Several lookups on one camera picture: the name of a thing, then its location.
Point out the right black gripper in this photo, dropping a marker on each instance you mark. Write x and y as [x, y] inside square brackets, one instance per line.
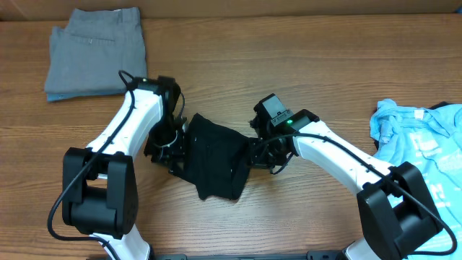
[256, 159]

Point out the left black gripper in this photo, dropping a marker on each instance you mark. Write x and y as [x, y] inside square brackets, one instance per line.
[159, 154]

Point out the black t-shirt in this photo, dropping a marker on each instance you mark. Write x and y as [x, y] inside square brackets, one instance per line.
[216, 159]

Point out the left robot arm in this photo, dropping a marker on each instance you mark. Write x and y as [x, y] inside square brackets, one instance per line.
[100, 197]

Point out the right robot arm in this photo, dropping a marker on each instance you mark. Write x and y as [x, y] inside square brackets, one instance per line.
[397, 212]

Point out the folded grey shorts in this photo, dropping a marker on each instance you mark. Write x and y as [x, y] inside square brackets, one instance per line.
[87, 54]

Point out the folded light blue garment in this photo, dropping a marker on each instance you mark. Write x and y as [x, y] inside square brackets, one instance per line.
[79, 96]

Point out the light blue t-shirt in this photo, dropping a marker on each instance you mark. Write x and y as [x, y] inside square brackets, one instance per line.
[430, 139]

